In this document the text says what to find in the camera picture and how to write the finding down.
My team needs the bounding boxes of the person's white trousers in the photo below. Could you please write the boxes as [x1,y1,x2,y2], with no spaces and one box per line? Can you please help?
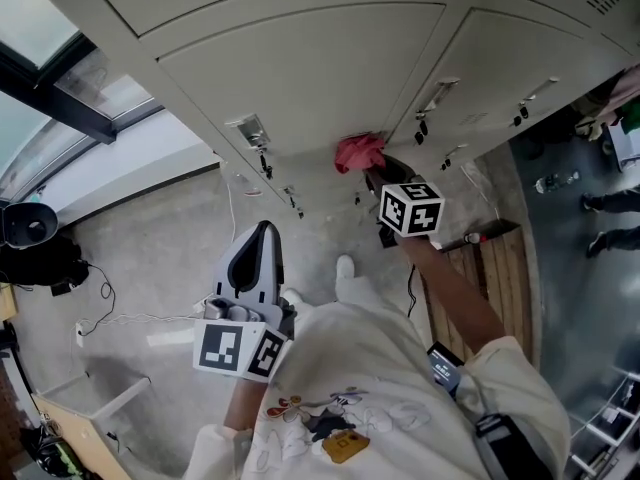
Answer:
[294,275,386,314]

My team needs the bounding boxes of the person's right forearm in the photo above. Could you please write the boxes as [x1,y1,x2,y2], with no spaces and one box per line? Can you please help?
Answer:
[397,232,506,357]

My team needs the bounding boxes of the white wire rack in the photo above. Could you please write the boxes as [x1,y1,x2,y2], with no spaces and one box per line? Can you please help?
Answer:
[567,367,640,480]

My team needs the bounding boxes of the black green bag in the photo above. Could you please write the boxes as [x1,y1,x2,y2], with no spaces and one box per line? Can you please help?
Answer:
[22,425,89,480]

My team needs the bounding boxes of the black armband phone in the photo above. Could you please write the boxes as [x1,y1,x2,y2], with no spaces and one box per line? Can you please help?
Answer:
[426,340,465,394]

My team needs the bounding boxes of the white cable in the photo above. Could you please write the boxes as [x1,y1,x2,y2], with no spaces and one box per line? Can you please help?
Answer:
[222,177,239,242]
[82,311,201,334]
[459,162,501,219]

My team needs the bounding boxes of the black shoulder strap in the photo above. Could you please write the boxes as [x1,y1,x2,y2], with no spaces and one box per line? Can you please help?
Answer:
[472,412,546,480]

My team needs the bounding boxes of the pink cloth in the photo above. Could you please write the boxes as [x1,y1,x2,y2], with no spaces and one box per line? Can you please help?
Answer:
[333,133,387,175]

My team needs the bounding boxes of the wooden slat pallet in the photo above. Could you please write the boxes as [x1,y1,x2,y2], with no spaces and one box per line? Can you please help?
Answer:
[419,219,541,369]

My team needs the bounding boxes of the grey metal locker unit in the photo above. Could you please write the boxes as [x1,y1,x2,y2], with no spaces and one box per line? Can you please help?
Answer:
[79,0,640,219]

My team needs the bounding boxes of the person's left forearm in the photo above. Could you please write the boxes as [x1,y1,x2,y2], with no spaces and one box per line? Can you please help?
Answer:
[222,375,269,432]

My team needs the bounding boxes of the person's white printed shirt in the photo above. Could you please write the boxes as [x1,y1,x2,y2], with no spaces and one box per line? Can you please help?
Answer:
[184,300,571,480]

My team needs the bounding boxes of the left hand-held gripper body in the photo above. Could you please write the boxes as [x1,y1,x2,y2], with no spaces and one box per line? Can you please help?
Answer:
[192,292,297,383]

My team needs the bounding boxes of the grey metal locker door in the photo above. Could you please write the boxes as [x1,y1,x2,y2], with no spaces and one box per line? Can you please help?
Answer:
[155,1,448,162]

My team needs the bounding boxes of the black cable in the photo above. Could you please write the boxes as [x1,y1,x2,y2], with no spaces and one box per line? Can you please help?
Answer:
[405,262,419,319]
[79,262,117,337]

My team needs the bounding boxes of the white floor tape strip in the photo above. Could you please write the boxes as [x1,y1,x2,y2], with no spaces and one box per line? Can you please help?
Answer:
[146,331,196,349]

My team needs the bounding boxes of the cardboard box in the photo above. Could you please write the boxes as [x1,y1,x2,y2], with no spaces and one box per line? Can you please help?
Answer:
[0,282,19,322]

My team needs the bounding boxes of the pile of hanging clothes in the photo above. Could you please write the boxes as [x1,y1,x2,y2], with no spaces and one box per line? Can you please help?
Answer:
[572,65,640,142]

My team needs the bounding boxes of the dark window frame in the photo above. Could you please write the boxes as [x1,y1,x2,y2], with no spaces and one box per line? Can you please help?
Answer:
[0,30,166,204]

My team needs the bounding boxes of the green plastic bottle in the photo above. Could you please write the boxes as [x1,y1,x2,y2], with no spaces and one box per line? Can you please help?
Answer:
[534,169,581,194]

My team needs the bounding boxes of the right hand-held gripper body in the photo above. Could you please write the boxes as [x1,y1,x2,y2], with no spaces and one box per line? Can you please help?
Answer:
[371,181,447,249]

